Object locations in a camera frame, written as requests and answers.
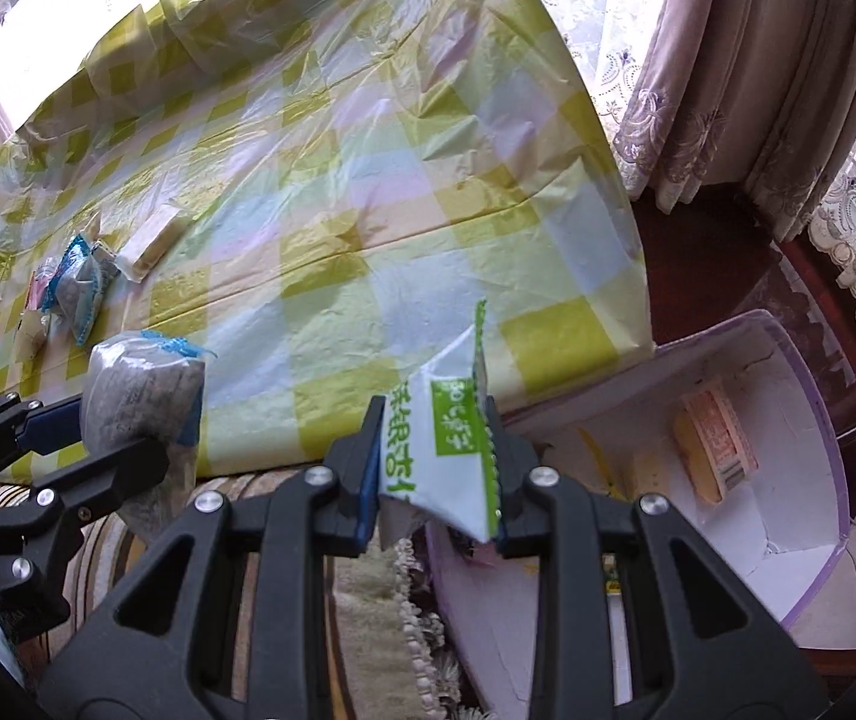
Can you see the yellow packet with barcode label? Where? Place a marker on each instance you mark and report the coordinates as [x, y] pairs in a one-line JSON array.
[[713, 442]]

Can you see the yellow checked plastic tablecloth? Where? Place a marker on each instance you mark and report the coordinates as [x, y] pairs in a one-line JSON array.
[[360, 165]]

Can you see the white green snack packet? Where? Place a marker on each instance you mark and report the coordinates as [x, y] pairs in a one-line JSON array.
[[435, 480]]

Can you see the purple rimmed white box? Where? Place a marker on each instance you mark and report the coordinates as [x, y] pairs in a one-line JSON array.
[[623, 427]]

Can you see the cream biscuit packet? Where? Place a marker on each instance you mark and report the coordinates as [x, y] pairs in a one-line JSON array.
[[154, 240]]

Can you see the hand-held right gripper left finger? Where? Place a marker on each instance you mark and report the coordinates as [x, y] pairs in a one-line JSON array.
[[372, 502]]

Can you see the white packet with logo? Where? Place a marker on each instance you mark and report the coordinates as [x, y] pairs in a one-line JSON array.
[[107, 255]]

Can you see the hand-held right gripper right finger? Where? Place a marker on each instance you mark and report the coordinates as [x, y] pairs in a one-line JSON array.
[[518, 495]]

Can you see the grey packet with blue edge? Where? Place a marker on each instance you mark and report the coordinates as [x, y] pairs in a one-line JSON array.
[[79, 292], [143, 390]]

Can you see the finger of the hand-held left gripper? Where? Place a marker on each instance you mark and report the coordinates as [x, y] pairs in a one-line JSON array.
[[113, 472], [45, 427]]

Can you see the small white packet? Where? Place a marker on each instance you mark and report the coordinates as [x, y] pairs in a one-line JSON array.
[[34, 334]]

